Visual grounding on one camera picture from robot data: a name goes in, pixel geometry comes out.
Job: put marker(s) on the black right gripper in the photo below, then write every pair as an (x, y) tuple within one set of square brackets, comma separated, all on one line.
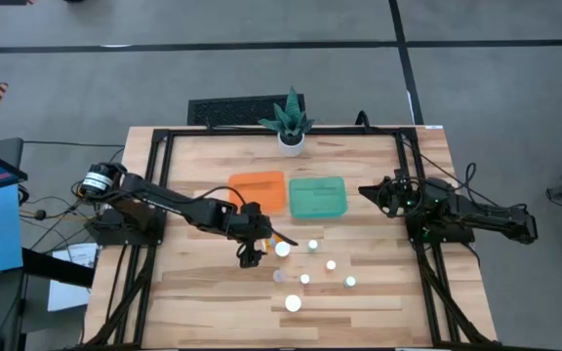
[(400, 197)]

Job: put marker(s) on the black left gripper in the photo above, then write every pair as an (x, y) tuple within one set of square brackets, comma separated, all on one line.
[(254, 222)]

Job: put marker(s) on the small orange medicine bottle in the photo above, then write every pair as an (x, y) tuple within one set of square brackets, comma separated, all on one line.
[(269, 242)]

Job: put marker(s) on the large white-capped medicine bottle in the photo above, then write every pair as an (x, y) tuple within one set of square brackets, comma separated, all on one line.
[(282, 249)]

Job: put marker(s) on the large-capped orange medicine bottle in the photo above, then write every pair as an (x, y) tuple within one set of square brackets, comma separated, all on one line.
[(293, 303)]

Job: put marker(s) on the orange medicine bottle white cap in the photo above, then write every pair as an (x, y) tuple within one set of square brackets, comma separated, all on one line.
[(331, 265)]

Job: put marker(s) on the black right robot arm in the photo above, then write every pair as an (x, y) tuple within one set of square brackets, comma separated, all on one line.
[(486, 219)]

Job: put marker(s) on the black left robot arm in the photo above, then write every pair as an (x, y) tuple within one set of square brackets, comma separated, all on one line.
[(164, 197)]

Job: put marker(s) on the orange plastic bin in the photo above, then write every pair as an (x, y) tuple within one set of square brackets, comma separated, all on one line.
[(256, 192)]

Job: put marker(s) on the green plastic bin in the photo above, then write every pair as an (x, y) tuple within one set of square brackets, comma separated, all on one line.
[(317, 197)]

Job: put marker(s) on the green medicine bottle white cap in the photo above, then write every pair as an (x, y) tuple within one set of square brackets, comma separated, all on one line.
[(350, 281)]

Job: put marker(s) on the white plant pot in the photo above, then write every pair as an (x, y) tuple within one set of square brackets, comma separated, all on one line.
[(291, 148)]

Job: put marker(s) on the green snake plant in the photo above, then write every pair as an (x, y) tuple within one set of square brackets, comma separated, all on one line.
[(291, 119)]

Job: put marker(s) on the black ribbed floor mat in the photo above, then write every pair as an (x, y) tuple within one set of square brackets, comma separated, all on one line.
[(232, 111)]

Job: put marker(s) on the white printed paper sheets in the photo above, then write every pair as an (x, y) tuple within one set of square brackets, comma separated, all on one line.
[(68, 292)]

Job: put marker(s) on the black side table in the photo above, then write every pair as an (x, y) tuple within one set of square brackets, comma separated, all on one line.
[(56, 268)]

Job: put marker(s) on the dark grey box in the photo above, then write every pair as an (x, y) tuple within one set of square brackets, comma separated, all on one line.
[(8, 148)]

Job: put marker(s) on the black aluminium table frame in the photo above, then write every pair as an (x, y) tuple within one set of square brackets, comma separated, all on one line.
[(161, 134)]

